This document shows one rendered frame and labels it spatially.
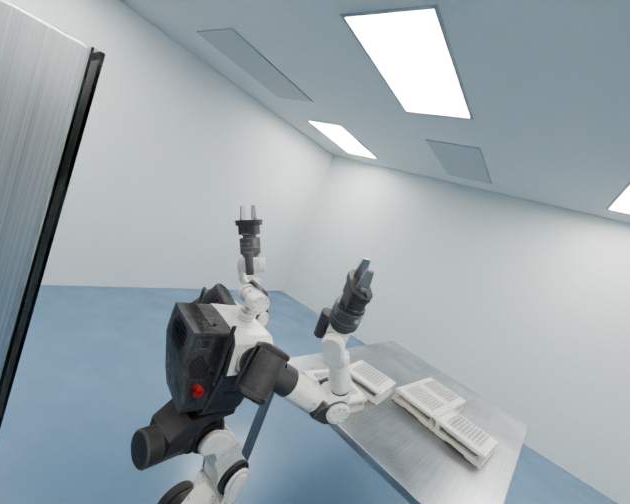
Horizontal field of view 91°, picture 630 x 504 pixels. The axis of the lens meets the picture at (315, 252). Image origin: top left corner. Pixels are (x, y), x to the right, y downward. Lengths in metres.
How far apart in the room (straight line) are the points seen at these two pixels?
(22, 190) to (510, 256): 4.85
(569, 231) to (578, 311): 0.97
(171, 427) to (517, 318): 4.34
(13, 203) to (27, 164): 0.02
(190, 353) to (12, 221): 0.79
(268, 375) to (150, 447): 0.44
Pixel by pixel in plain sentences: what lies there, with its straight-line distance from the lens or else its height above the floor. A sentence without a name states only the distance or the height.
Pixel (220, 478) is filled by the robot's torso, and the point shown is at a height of 0.61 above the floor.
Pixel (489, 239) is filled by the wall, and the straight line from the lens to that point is 4.94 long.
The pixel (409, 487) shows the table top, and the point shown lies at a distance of 1.48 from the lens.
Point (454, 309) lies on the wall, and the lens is 4.95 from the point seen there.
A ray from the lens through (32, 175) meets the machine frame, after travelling 0.21.
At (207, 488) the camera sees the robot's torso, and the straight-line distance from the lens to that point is 1.66.
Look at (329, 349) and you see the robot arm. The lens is 0.92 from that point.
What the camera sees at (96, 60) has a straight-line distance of 0.21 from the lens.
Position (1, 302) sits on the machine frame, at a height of 1.61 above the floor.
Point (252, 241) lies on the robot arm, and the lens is 1.33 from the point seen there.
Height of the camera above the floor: 1.71
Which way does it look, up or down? 7 degrees down
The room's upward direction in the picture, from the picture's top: 21 degrees clockwise
